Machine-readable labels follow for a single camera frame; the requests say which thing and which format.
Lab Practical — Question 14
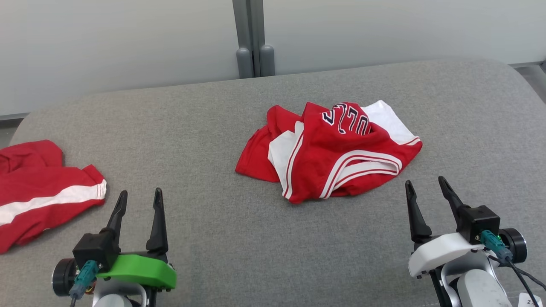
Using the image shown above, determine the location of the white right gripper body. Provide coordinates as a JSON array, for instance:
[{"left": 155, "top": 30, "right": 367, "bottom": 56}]
[{"left": 407, "top": 232, "right": 485, "bottom": 278}]

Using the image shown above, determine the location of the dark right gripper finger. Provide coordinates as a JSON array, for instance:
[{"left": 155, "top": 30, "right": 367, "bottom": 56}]
[
  {"left": 405, "top": 180, "right": 433, "bottom": 243},
  {"left": 439, "top": 176, "right": 470, "bottom": 226}
]

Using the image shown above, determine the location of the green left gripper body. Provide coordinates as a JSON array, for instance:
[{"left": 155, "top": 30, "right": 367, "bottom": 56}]
[{"left": 97, "top": 252, "right": 177, "bottom": 291}]

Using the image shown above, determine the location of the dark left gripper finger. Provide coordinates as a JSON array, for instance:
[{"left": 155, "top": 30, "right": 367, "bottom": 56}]
[
  {"left": 146, "top": 188, "right": 168, "bottom": 255},
  {"left": 100, "top": 190, "right": 128, "bottom": 252}
]

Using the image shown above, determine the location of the red garment with white stripe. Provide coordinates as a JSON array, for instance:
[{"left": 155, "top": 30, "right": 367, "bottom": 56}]
[{"left": 0, "top": 140, "right": 107, "bottom": 255}]

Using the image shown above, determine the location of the red Bulls jersey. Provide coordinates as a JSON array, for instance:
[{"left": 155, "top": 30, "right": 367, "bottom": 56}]
[{"left": 235, "top": 100, "right": 423, "bottom": 204}]

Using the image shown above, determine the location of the grey fabric sofa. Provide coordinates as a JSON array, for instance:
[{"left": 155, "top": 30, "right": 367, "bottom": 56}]
[{"left": 0, "top": 58, "right": 546, "bottom": 307}]

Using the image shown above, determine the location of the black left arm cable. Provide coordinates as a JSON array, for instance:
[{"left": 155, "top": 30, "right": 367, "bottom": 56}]
[{"left": 68, "top": 260, "right": 101, "bottom": 307}]

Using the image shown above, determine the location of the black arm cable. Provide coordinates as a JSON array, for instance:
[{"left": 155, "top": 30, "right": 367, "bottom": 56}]
[
  {"left": 68, "top": 260, "right": 101, "bottom": 307},
  {"left": 480, "top": 230, "right": 546, "bottom": 307}
]

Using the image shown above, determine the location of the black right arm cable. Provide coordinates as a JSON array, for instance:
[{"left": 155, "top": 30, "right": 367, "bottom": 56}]
[{"left": 480, "top": 230, "right": 546, "bottom": 307}]

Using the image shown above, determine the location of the small white cable label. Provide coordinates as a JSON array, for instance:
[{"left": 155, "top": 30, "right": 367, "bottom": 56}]
[{"left": 518, "top": 293, "right": 543, "bottom": 307}]

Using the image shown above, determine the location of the grey partition post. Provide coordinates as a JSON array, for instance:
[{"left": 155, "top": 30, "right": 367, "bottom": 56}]
[{"left": 232, "top": 0, "right": 276, "bottom": 79}]

